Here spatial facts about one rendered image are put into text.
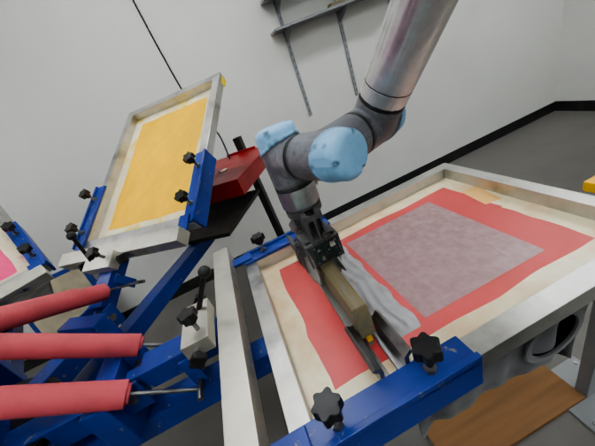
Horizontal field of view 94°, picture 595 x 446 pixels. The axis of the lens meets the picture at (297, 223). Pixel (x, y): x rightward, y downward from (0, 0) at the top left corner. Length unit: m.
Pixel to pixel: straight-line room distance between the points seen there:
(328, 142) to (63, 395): 0.61
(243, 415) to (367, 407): 0.18
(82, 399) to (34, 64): 2.34
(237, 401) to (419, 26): 0.57
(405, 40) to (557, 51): 4.17
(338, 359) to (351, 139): 0.41
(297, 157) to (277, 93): 2.17
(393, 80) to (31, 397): 0.76
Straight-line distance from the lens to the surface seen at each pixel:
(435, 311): 0.63
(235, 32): 2.58
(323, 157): 0.38
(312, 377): 0.59
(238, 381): 0.55
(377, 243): 0.82
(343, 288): 0.54
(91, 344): 0.77
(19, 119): 2.79
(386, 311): 0.64
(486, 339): 0.56
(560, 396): 1.66
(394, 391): 0.50
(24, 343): 0.80
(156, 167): 1.37
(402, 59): 0.43
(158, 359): 0.71
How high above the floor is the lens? 1.44
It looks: 27 degrees down
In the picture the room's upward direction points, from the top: 22 degrees counter-clockwise
